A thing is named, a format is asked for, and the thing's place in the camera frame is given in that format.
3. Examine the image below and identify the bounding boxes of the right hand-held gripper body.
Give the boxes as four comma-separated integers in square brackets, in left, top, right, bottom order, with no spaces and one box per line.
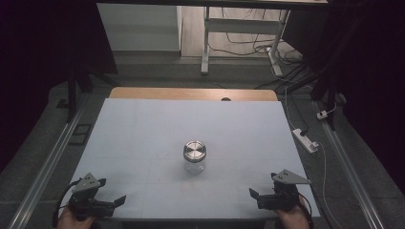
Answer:
[257,169,312,213]

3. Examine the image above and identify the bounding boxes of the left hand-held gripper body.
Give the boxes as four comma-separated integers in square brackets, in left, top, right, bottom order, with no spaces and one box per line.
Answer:
[68,172,117,221]

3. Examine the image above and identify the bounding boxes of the person's right hand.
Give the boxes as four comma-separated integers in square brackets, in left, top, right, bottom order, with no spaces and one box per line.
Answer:
[274,195,310,229]

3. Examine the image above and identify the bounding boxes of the person's left hand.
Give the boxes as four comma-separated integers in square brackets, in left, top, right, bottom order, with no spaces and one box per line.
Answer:
[56,205,96,229]

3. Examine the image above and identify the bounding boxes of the white power strip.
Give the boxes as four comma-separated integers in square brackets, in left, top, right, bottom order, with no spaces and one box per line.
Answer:
[291,127,320,155]

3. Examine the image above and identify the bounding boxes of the white table cover sheet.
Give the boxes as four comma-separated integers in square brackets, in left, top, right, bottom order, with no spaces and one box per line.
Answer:
[54,97,321,220]

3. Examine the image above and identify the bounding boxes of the black metal stand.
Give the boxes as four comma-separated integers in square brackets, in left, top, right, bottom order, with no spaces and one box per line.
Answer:
[56,56,119,124]
[276,15,364,132]

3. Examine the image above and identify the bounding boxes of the wooden table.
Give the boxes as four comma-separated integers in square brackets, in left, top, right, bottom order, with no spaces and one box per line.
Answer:
[108,87,279,102]

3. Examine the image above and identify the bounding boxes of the grey cabinet panel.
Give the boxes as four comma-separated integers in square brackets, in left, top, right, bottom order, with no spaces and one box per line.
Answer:
[96,3,183,52]

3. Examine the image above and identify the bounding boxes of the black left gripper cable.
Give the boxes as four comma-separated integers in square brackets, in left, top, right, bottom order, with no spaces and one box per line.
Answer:
[52,178,82,229]

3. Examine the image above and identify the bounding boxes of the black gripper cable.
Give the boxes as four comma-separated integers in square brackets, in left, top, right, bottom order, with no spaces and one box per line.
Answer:
[52,178,82,229]
[297,192,315,229]

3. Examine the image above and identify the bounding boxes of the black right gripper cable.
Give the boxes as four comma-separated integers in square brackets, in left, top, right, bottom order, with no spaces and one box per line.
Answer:
[297,192,315,229]

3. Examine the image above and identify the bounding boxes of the thin white cable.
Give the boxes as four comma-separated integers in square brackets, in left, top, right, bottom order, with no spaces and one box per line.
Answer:
[284,86,346,229]

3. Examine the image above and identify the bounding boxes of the aluminium floor rail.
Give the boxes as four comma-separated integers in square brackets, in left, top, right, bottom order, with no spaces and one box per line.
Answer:
[7,94,89,229]
[312,100,386,229]

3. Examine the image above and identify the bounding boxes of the black rectangular floor frame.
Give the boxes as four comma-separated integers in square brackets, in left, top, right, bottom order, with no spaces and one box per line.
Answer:
[68,123,94,147]

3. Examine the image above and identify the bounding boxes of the tangle of dark floor cables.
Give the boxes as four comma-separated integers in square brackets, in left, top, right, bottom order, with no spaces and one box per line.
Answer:
[208,7,314,91]

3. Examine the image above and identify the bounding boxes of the white desk frame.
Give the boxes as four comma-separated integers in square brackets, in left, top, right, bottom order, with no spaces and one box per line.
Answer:
[200,6,291,77]

